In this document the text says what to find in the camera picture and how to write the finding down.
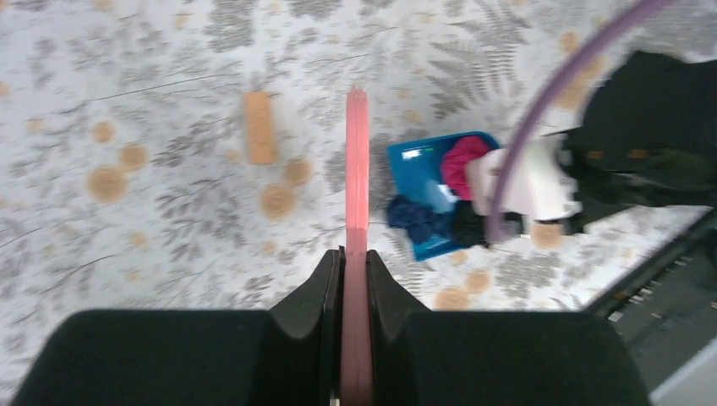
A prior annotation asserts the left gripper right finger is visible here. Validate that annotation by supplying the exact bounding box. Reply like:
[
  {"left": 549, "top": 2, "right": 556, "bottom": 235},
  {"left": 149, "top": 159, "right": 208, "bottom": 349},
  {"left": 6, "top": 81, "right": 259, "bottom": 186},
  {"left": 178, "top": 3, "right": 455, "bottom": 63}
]
[{"left": 366, "top": 251, "right": 649, "bottom": 406}]

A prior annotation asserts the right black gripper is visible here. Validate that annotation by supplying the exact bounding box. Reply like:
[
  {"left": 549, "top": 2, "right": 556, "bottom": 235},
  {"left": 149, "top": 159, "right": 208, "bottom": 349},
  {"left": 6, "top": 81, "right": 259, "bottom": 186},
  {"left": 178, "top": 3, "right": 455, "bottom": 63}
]
[{"left": 560, "top": 129, "right": 716, "bottom": 234}]

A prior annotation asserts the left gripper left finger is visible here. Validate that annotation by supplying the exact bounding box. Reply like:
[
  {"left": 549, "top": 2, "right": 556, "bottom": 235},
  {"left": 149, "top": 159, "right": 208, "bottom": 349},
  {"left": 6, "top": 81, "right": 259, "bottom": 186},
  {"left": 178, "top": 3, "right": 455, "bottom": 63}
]
[{"left": 13, "top": 250, "right": 343, "bottom": 406}]

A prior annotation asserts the pink hand broom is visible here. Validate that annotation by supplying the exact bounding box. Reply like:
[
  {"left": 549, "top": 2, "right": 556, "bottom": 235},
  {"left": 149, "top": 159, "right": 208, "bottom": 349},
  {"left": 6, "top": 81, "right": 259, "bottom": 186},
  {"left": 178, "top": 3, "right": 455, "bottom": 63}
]
[{"left": 339, "top": 87, "right": 373, "bottom": 406}]

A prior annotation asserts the blue dustpan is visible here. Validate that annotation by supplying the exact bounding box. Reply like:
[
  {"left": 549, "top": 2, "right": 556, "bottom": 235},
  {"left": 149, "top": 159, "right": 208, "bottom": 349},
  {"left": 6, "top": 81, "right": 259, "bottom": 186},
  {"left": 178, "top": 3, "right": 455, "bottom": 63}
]
[{"left": 386, "top": 131, "right": 500, "bottom": 261}]

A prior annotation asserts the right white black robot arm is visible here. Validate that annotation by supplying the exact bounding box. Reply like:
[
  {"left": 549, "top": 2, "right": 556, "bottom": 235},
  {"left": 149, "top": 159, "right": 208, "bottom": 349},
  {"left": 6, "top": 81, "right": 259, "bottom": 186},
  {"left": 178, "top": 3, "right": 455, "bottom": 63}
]
[{"left": 556, "top": 51, "right": 716, "bottom": 233}]

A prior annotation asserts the dark blue paper scrap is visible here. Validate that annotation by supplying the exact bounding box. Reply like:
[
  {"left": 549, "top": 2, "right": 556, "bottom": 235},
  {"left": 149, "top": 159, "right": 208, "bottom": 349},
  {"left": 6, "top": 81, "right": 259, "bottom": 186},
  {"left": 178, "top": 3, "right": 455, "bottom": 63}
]
[{"left": 386, "top": 195, "right": 452, "bottom": 244}]

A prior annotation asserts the black paper scrap left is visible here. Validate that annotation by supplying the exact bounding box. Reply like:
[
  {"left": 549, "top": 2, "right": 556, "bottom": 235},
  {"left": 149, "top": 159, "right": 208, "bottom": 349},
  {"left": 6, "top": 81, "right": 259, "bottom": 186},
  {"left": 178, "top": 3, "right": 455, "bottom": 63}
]
[{"left": 450, "top": 200, "right": 489, "bottom": 248}]

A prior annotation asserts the small magenta paper scrap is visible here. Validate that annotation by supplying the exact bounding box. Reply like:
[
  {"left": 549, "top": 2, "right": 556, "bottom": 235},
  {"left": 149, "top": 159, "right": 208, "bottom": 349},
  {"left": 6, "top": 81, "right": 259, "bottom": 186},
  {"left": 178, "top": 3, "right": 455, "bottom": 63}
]
[{"left": 440, "top": 135, "right": 492, "bottom": 200}]

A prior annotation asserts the wooden block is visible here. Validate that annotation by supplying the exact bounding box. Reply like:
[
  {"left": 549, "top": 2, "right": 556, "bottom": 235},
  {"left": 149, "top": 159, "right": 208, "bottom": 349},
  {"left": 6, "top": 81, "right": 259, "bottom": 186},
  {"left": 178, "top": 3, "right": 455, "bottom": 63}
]
[{"left": 244, "top": 92, "right": 277, "bottom": 165}]

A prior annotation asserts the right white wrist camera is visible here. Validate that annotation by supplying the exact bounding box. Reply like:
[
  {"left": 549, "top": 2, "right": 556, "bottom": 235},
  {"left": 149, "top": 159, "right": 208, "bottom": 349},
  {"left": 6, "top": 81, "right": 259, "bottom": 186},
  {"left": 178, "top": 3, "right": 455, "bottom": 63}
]
[{"left": 465, "top": 138, "right": 583, "bottom": 222}]

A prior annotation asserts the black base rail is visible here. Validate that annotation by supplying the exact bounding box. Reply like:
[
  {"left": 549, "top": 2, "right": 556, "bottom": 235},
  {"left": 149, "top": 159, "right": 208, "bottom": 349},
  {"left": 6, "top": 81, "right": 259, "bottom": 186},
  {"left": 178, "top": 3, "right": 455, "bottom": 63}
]
[{"left": 586, "top": 210, "right": 716, "bottom": 392}]

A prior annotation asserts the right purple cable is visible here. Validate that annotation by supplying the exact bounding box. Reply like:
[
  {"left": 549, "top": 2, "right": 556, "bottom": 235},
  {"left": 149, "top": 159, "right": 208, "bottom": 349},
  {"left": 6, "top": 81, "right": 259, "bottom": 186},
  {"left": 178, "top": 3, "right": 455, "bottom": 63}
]
[{"left": 484, "top": 0, "right": 673, "bottom": 244}]

